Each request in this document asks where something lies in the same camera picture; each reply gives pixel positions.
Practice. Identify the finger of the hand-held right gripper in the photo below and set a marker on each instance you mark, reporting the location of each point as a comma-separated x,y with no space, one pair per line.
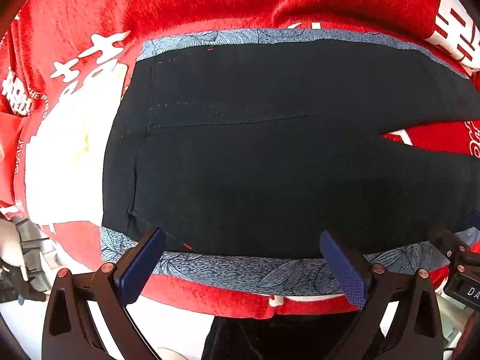
444,240

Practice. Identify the dark navy pants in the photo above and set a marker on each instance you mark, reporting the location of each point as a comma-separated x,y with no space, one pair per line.
243,157

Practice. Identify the person's dark clothing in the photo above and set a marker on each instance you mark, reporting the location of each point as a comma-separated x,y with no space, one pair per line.
281,339

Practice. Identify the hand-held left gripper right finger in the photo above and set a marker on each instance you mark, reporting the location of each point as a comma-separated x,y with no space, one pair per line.
347,273

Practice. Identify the red printed blanket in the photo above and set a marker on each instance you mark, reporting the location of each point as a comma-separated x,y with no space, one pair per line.
225,3

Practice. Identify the white and grey equipment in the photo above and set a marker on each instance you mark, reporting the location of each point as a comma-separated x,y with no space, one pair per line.
18,258

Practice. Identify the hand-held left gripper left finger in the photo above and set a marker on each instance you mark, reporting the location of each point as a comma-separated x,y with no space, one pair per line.
140,270

